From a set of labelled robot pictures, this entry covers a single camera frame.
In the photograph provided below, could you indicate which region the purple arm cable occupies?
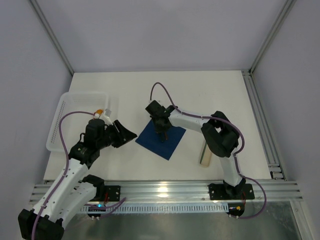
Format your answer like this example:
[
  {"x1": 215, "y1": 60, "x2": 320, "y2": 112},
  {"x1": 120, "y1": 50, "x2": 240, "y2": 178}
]
[
  {"x1": 149, "y1": 82, "x2": 267, "y2": 220},
  {"x1": 32, "y1": 110, "x2": 127, "y2": 240}
]

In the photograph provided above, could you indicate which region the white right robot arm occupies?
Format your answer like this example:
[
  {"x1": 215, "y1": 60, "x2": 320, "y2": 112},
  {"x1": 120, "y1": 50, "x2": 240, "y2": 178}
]
[{"x1": 145, "y1": 100, "x2": 246, "y2": 199}]

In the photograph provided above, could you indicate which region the aluminium frame post left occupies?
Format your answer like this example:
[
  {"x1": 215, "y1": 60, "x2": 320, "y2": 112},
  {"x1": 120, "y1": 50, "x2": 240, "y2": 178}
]
[{"x1": 28, "y1": 0, "x2": 75, "y2": 76}]

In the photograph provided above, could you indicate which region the blue paper napkin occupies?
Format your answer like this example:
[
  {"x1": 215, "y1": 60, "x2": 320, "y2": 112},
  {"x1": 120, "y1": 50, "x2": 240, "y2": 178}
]
[{"x1": 135, "y1": 120, "x2": 186, "y2": 161}]

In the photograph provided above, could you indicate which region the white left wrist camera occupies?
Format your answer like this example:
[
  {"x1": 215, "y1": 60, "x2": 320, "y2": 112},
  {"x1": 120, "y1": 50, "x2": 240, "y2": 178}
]
[{"x1": 93, "y1": 108, "x2": 113, "y2": 126}]

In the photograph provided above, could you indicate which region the beige cutlery tray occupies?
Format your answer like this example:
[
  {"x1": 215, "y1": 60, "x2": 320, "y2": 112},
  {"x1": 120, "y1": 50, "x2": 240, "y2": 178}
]
[{"x1": 199, "y1": 142, "x2": 212, "y2": 168}]

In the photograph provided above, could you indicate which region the aluminium frame post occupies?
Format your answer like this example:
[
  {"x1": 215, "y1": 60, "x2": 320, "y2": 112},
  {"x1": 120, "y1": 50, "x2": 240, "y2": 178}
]
[
  {"x1": 28, "y1": 0, "x2": 75, "y2": 76},
  {"x1": 248, "y1": 0, "x2": 297, "y2": 75}
]

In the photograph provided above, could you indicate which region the aluminium side rail right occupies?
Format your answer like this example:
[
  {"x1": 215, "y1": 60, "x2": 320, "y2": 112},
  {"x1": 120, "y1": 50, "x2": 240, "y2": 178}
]
[{"x1": 241, "y1": 70, "x2": 287, "y2": 181}]

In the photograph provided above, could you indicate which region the teal plastic knife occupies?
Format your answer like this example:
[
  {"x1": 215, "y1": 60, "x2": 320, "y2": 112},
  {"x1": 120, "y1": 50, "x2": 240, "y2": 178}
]
[{"x1": 201, "y1": 143, "x2": 208, "y2": 158}]

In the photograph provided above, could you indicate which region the gold fork green handle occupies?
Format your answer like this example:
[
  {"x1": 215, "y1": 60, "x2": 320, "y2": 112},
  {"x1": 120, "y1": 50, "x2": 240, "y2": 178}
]
[{"x1": 159, "y1": 132, "x2": 166, "y2": 143}]

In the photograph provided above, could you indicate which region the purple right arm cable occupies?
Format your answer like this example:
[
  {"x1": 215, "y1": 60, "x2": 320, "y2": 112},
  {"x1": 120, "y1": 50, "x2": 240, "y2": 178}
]
[{"x1": 149, "y1": 82, "x2": 267, "y2": 220}]

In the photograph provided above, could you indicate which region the aluminium table edge rail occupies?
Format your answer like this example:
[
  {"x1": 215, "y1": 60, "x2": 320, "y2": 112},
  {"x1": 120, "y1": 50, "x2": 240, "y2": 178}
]
[{"x1": 29, "y1": 179, "x2": 304, "y2": 205}]

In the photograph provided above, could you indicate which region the red bottle orange cap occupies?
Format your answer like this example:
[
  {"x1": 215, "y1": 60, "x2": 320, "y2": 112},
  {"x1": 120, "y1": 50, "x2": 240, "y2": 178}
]
[{"x1": 95, "y1": 109, "x2": 103, "y2": 115}]

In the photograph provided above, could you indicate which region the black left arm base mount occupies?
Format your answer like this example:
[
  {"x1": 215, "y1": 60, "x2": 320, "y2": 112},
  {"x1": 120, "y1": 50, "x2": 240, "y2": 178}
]
[{"x1": 93, "y1": 185, "x2": 121, "y2": 202}]

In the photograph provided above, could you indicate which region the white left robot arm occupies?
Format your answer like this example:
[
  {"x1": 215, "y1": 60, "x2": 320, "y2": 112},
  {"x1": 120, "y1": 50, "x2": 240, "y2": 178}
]
[{"x1": 18, "y1": 118, "x2": 137, "y2": 240}]

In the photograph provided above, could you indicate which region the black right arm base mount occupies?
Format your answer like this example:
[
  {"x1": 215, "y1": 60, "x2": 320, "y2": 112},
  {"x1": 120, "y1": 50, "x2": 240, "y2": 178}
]
[{"x1": 208, "y1": 183, "x2": 255, "y2": 201}]

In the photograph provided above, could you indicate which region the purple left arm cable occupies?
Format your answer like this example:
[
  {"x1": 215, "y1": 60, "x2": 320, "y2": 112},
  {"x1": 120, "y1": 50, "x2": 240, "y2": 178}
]
[{"x1": 32, "y1": 110, "x2": 127, "y2": 240}]

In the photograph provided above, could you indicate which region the aluminium frame post right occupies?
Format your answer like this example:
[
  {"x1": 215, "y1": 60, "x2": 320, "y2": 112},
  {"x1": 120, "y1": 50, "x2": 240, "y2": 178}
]
[{"x1": 248, "y1": 0, "x2": 297, "y2": 75}]

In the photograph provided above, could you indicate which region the white slotted cable duct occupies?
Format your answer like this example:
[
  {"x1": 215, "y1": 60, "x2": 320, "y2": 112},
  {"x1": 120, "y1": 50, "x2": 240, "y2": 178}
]
[{"x1": 78, "y1": 202, "x2": 229, "y2": 215}]

